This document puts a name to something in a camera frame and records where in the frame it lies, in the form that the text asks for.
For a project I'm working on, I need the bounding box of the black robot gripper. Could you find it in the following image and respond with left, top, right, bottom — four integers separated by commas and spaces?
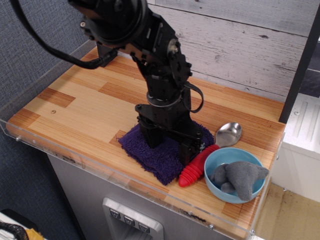
135, 86, 203, 166

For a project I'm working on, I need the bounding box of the purple terry cloth towel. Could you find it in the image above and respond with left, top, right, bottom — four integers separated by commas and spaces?
118, 121, 215, 186

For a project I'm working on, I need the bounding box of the light blue bowl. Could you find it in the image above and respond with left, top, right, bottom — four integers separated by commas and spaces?
204, 147, 267, 204

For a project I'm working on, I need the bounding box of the red handled metal spoon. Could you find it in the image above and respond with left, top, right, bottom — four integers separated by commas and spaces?
178, 122, 242, 188

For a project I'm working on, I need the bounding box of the grey plush mouse toy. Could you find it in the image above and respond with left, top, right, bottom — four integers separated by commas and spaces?
208, 161, 269, 201

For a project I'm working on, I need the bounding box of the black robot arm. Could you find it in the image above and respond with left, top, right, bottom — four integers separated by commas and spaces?
70, 0, 203, 165

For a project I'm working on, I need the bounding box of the clear acrylic table guard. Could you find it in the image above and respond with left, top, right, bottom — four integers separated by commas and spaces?
3, 44, 289, 240

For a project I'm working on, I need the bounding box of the grey cabinet with dispenser panel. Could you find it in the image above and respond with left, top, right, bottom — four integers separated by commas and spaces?
48, 155, 228, 240

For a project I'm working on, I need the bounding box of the white plastic bin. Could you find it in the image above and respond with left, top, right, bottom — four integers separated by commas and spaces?
271, 93, 320, 202

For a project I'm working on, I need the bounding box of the yellow object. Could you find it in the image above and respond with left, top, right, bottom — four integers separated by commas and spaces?
25, 228, 45, 240

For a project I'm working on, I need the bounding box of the black left frame post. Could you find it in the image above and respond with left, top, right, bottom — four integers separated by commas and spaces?
96, 43, 118, 68

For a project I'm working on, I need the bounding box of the black frame post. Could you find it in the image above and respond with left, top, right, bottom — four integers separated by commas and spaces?
96, 43, 118, 68
278, 6, 320, 124

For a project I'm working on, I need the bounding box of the black braided hose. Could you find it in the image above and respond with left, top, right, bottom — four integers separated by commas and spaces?
0, 221, 28, 240

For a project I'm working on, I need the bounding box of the black right frame post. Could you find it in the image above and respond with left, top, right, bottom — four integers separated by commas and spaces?
278, 6, 320, 124

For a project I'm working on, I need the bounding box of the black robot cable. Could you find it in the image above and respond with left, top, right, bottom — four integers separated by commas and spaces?
8, 0, 204, 114

